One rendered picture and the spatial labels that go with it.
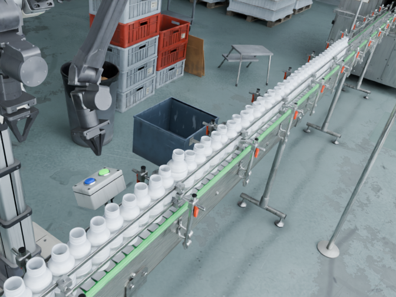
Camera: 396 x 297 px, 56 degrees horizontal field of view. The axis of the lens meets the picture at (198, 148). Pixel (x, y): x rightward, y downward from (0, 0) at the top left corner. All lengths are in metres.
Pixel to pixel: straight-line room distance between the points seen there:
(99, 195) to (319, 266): 1.81
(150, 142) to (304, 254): 1.38
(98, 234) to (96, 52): 0.49
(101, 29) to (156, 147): 0.89
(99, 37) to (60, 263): 0.58
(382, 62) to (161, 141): 4.30
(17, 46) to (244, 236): 2.15
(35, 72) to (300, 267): 2.17
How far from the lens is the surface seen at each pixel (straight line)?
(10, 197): 1.64
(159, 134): 1.78
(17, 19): 0.78
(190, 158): 1.23
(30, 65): 0.73
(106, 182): 1.17
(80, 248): 0.97
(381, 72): 5.71
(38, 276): 0.92
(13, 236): 1.76
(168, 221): 1.22
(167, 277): 2.33
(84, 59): 1.09
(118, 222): 1.03
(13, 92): 0.82
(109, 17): 1.06
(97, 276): 1.08
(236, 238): 2.61
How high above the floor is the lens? 1.86
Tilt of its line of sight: 34 degrees down
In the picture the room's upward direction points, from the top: 9 degrees clockwise
